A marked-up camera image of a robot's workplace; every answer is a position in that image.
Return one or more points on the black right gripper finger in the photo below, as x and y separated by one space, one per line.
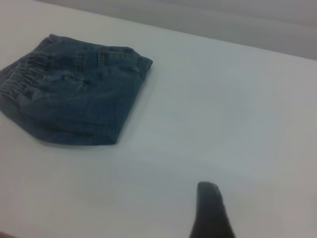
210 215

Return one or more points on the blue denim shorts basketball print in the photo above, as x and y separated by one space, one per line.
74 99

